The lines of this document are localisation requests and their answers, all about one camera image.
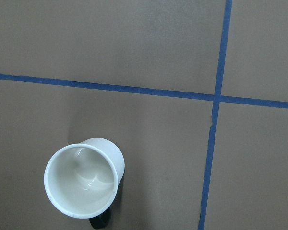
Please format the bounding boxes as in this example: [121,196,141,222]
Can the blue tape line lengthwise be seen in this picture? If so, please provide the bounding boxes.
[197,0,232,230]

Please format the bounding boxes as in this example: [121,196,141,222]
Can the white smiley mug black handle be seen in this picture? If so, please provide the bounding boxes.
[44,138,125,230]

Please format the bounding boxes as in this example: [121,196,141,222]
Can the blue tape line crosswise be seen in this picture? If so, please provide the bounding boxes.
[0,73,288,109]

